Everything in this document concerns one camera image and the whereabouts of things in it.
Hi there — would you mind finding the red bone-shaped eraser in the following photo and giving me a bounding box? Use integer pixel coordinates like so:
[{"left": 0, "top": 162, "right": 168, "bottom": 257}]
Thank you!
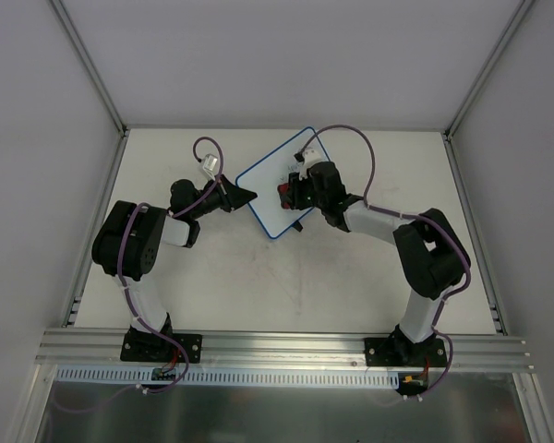
[{"left": 277, "top": 183, "right": 292, "bottom": 210}]

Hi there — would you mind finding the blue framed whiteboard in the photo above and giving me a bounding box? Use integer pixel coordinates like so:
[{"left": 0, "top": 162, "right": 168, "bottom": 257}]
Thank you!
[{"left": 235, "top": 126, "right": 316, "bottom": 240}]

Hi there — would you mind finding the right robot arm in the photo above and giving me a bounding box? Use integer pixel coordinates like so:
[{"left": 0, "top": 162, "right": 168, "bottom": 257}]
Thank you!
[{"left": 277, "top": 162, "right": 471, "bottom": 366}]

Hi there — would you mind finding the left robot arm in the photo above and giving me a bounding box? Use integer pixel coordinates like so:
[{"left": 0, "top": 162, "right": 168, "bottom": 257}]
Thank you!
[{"left": 91, "top": 176, "right": 257, "bottom": 365}]

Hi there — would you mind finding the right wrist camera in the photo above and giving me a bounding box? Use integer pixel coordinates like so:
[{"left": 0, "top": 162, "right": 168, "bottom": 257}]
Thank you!
[{"left": 295, "top": 147, "right": 328, "bottom": 167}]

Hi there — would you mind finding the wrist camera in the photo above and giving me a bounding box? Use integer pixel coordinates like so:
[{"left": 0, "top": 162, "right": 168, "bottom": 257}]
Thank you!
[
  {"left": 295, "top": 147, "right": 328, "bottom": 167},
  {"left": 199, "top": 153, "right": 222, "bottom": 180}
]

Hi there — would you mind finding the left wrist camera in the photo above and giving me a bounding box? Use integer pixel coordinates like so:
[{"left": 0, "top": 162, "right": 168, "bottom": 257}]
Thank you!
[{"left": 199, "top": 153, "right": 222, "bottom": 180}]

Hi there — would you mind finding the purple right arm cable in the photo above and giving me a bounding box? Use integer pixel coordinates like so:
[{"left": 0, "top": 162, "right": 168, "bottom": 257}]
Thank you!
[{"left": 304, "top": 123, "right": 472, "bottom": 402}]

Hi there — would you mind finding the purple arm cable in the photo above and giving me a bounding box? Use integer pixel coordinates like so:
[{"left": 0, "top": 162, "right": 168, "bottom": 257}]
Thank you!
[
  {"left": 304, "top": 123, "right": 472, "bottom": 402},
  {"left": 50, "top": 137, "right": 227, "bottom": 412}
]

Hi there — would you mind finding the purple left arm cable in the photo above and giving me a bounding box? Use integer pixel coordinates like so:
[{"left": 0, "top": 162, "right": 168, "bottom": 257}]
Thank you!
[{"left": 50, "top": 137, "right": 227, "bottom": 412}]

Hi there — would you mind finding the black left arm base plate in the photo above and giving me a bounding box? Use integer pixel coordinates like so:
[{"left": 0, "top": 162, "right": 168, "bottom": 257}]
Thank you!
[{"left": 120, "top": 328, "right": 203, "bottom": 364}]

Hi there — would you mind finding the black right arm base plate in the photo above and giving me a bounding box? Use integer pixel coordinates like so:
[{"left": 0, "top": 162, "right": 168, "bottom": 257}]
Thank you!
[{"left": 363, "top": 336, "right": 448, "bottom": 368}]

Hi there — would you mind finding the white slotted cable duct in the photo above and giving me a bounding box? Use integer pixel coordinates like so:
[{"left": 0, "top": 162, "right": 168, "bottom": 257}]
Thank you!
[{"left": 54, "top": 365, "right": 400, "bottom": 390}]

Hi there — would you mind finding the aluminium mounting rail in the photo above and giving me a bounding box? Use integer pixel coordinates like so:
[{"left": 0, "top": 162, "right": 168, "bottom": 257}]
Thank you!
[{"left": 35, "top": 328, "right": 536, "bottom": 373}]

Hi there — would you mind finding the left aluminium frame post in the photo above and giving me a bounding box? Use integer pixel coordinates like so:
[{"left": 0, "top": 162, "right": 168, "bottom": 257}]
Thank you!
[{"left": 47, "top": 0, "right": 127, "bottom": 136}]

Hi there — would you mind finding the aluminium frame post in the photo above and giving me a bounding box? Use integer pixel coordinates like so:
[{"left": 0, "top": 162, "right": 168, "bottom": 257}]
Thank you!
[
  {"left": 47, "top": 0, "right": 127, "bottom": 136},
  {"left": 443, "top": 0, "right": 536, "bottom": 140}
]

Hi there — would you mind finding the right aluminium frame post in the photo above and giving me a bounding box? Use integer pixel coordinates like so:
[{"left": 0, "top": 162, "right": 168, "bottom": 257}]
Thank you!
[{"left": 443, "top": 0, "right": 536, "bottom": 140}]

